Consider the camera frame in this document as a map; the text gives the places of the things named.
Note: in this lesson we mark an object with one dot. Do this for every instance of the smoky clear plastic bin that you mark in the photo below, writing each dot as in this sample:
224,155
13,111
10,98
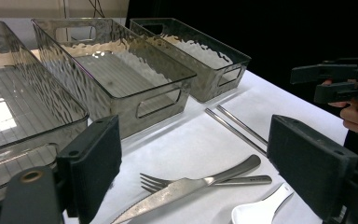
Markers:
199,54
118,74
21,102

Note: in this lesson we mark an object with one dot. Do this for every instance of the metal table knife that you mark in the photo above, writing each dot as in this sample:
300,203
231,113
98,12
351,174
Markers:
174,191

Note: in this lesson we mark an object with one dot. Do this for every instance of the metal fork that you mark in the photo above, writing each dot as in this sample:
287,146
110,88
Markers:
254,179

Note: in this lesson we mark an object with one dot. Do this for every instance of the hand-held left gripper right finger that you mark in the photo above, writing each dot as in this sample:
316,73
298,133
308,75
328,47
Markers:
310,165

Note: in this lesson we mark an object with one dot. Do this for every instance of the beige wooden shelf unit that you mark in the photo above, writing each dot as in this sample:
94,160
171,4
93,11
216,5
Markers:
28,7

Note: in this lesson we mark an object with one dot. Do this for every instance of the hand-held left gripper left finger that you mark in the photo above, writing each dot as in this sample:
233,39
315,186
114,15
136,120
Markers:
90,168

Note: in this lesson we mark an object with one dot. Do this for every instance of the white spoon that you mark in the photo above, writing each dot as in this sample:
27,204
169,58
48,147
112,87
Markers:
254,211

